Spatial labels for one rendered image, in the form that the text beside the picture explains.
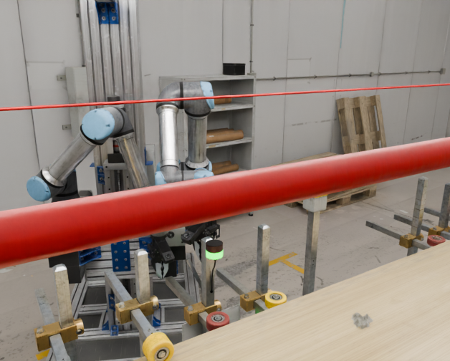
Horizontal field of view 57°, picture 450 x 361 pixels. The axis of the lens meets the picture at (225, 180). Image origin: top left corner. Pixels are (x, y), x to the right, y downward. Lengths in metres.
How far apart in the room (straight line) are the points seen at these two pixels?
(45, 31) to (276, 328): 3.09
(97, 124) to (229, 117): 3.20
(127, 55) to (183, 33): 2.34
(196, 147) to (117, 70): 0.54
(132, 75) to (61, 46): 1.83
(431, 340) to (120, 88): 1.66
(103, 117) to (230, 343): 0.96
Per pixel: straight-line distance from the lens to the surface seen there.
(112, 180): 2.14
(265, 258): 1.67
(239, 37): 4.85
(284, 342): 1.42
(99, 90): 2.14
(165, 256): 1.77
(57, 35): 3.90
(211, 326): 1.47
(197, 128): 1.86
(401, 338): 1.53
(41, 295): 1.63
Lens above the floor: 1.77
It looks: 17 degrees down
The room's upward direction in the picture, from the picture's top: straight up
